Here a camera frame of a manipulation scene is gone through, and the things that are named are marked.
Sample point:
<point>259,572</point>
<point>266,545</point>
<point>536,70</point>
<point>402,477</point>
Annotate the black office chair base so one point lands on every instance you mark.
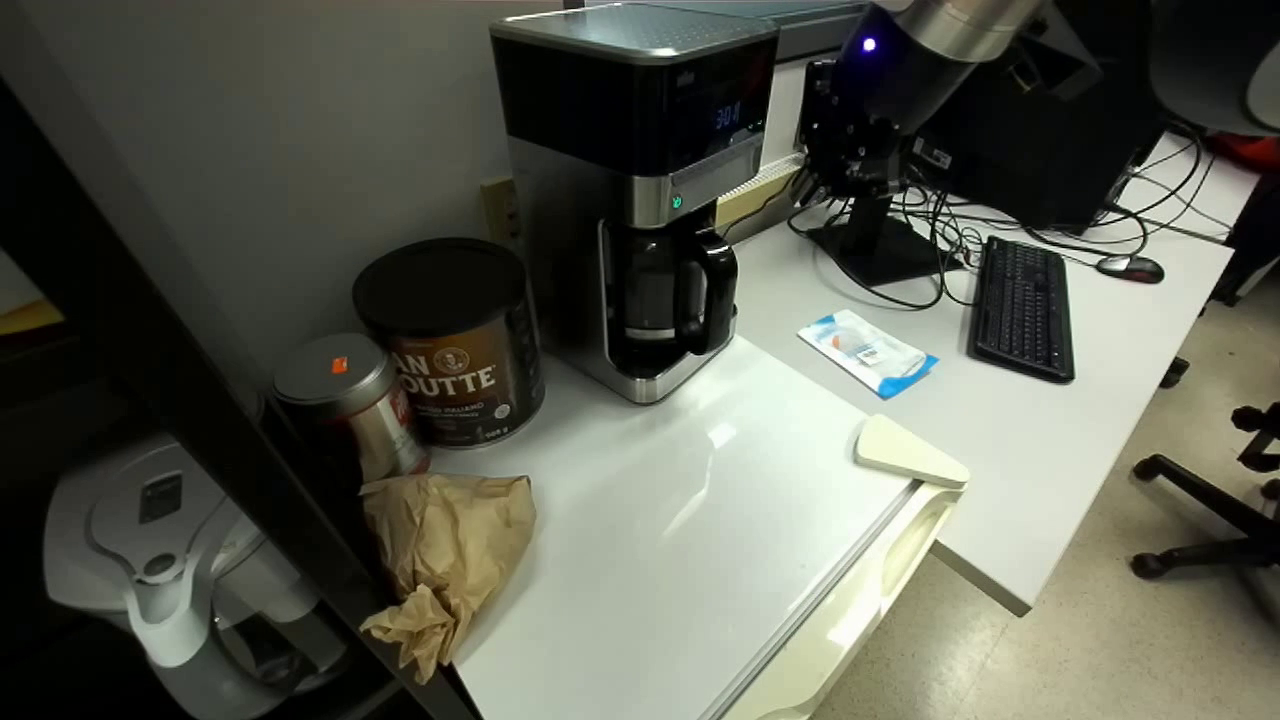
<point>1205,502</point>

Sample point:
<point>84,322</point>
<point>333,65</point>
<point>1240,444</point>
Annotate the white mini fridge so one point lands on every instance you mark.
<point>664,532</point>

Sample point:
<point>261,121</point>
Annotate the crumpled brown paper bag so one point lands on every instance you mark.
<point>445,532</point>

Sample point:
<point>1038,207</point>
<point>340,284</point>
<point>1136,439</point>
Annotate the blue white wipes packet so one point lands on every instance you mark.
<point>867,354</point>

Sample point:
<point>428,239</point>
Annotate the beige wall outlet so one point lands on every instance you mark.
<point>503,209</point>

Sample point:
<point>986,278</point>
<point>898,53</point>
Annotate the metal canister with steel lid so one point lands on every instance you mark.
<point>340,380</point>

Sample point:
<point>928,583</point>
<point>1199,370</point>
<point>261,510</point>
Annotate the black computer keyboard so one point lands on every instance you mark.
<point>1021,312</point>

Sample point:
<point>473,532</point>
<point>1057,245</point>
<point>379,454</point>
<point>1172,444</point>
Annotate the black computer mouse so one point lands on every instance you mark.
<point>1130,268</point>

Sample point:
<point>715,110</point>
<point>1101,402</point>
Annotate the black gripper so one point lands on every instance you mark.
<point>883,83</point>

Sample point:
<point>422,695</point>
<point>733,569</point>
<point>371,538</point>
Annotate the black and steel coffee maker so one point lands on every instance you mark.
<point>602,94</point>

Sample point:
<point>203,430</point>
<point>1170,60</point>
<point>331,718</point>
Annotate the silver white Franka robot arm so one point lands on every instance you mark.
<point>965,25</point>

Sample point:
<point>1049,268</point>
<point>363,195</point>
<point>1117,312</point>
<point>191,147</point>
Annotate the black shelf unit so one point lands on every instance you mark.
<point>163,387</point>

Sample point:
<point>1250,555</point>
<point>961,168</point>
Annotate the brown coffee can black lid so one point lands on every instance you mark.
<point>460,366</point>

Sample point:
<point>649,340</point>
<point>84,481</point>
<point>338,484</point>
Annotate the black computer monitor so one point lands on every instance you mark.
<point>1055,147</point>

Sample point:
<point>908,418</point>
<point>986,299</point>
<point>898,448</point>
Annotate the orange fabric item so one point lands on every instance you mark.
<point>1255,147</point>

